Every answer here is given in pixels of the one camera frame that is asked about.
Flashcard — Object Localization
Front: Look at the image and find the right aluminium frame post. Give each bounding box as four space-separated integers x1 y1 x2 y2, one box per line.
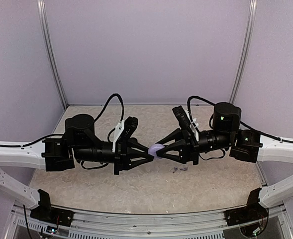
229 0 258 104

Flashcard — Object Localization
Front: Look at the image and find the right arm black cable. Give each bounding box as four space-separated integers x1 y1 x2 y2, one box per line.
187 96 293 160

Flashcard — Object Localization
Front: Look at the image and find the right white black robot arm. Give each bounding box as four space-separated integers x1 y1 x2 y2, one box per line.
156 102 293 221

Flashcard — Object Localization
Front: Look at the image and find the purple round charging case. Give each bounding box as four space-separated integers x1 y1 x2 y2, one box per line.
148 143 165 160

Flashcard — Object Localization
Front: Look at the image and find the front aluminium rail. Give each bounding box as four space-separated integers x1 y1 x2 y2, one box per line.
5 200 293 239

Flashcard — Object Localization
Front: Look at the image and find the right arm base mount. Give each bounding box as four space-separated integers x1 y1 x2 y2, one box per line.
224 188 268 226

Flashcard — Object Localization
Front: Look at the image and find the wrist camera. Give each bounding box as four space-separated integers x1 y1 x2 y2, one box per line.
172 106 199 135
112 117 138 153

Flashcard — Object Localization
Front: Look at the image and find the aluminium frame post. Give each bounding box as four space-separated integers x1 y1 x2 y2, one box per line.
37 0 69 110
229 0 258 104

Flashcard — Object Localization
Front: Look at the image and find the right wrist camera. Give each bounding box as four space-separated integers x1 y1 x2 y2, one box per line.
172 106 199 135

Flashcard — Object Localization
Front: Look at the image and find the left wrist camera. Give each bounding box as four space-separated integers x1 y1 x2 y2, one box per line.
112 117 138 153

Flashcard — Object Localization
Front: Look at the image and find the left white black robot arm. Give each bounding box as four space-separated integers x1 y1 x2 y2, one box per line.
0 114 154 222

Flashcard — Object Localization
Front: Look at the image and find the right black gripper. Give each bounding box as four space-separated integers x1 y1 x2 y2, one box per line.
156 127 234 165

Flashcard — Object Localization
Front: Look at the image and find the left aluminium frame post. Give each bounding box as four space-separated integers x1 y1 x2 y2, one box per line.
37 0 69 110

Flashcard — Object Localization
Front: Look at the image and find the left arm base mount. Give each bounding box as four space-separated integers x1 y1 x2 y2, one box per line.
30 189 74 227

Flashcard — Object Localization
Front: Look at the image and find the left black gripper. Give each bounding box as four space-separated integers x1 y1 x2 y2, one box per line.
74 139 154 175

